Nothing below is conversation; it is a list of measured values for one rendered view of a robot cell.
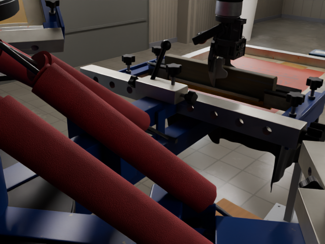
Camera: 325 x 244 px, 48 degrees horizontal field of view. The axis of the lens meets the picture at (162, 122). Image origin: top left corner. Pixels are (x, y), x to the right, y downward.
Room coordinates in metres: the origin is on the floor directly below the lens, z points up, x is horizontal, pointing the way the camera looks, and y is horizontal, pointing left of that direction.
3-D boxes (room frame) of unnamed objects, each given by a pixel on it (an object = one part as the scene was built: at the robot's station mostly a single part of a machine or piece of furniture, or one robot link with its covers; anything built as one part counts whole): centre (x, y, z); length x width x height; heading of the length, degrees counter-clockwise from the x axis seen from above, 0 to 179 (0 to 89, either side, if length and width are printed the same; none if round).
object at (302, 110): (0.92, -0.38, 0.97); 0.30 x 0.05 x 0.07; 144
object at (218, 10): (1.09, -0.18, 1.23); 0.08 x 0.08 x 0.05
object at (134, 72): (1.25, 0.07, 0.97); 0.30 x 0.05 x 0.07; 144
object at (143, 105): (0.82, 0.04, 1.02); 0.17 x 0.06 x 0.05; 144
